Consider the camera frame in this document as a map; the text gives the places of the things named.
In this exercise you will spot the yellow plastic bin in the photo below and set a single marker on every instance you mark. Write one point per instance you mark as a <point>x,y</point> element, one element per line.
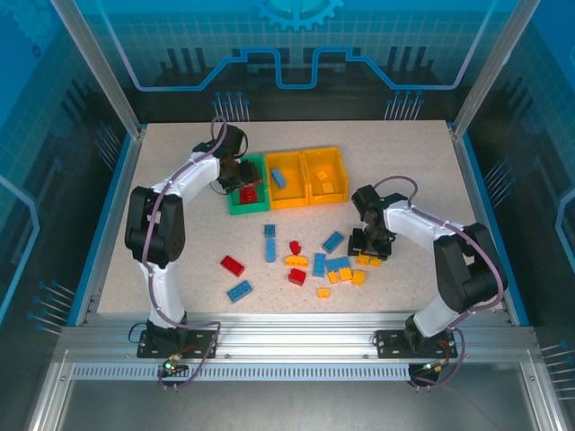
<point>338,197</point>
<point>292,197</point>

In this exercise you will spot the small square blue lego brick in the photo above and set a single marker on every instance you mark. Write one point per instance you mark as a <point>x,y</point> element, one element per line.
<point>270,230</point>

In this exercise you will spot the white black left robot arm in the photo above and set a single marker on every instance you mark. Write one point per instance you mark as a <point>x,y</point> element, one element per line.
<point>197,168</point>

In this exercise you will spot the yellow arch lego piece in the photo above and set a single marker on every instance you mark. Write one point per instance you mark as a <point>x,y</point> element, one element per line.
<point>296,261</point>

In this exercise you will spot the green plastic bin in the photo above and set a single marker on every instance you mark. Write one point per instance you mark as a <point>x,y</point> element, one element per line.
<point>245,209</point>

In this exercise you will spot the aluminium frame beam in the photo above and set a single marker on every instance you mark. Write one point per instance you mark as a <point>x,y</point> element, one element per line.
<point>292,336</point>

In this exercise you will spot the aluminium frame post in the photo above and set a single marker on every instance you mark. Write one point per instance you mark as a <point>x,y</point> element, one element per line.
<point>489,67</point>
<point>96,67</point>

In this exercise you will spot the long red lego brick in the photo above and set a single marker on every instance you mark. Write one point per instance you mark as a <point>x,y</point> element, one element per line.
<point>232,266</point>

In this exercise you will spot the yellow lego brick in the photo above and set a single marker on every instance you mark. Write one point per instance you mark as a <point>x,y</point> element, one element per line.
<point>375,261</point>
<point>328,187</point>
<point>345,273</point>
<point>359,278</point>
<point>321,174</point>
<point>323,292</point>
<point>363,259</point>
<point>333,277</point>

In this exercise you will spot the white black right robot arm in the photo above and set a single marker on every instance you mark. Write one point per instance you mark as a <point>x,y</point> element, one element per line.
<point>418,222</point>

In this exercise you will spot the long narrow blue lego brick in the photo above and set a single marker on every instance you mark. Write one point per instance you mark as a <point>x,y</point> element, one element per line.
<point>270,250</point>

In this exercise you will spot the red arch lego piece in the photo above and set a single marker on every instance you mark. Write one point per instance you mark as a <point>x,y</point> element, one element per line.
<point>294,246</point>

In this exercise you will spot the small circuit board with LED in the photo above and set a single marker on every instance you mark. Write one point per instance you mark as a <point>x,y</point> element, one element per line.
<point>173,368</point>
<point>433,368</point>

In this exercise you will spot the aluminium side rail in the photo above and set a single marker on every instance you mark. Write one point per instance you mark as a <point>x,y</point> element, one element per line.
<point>468,179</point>
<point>112,224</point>

